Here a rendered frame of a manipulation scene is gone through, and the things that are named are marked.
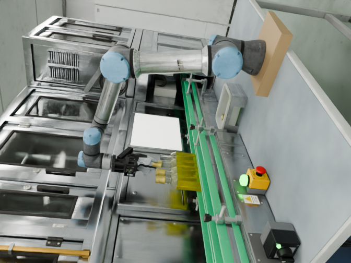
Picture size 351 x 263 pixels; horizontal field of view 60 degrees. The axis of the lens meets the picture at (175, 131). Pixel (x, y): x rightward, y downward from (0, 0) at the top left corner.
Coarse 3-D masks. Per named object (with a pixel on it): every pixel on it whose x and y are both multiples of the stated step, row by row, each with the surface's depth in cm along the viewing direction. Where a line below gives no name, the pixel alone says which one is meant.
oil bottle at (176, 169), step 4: (172, 168) 144; (176, 168) 144; (180, 168) 144; (184, 168) 145; (188, 168) 145; (192, 168) 146; (172, 172) 142; (176, 172) 141; (180, 172) 141; (184, 172) 142; (188, 172) 142; (192, 172) 143; (196, 172) 143
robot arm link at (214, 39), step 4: (212, 36) 124; (216, 36) 124; (220, 36) 126; (212, 40) 123; (216, 40) 123; (220, 40) 122; (224, 40) 121; (228, 40) 121; (232, 40) 125; (236, 40) 125; (240, 40) 126; (208, 44) 123; (212, 44) 123; (236, 44) 124; (240, 44) 124; (240, 48) 124
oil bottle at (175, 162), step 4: (172, 160) 148; (176, 160) 148; (180, 160) 149; (184, 160) 149; (188, 160) 150; (192, 160) 150; (172, 164) 146; (176, 164) 146; (180, 164) 146; (184, 164) 146; (188, 164) 147; (192, 164) 147; (196, 164) 148; (196, 168) 147
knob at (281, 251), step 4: (280, 248) 89; (284, 248) 89; (288, 248) 89; (276, 252) 90; (280, 252) 88; (284, 252) 88; (288, 252) 88; (280, 256) 88; (284, 256) 88; (288, 256) 88; (292, 256) 88; (280, 260) 87; (284, 260) 87; (288, 260) 87; (292, 260) 87
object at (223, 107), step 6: (222, 90) 165; (228, 90) 154; (222, 96) 166; (228, 96) 166; (222, 102) 168; (228, 102) 151; (222, 108) 170; (228, 108) 152; (216, 114) 172; (216, 120) 170; (222, 120) 170; (222, 126) 158
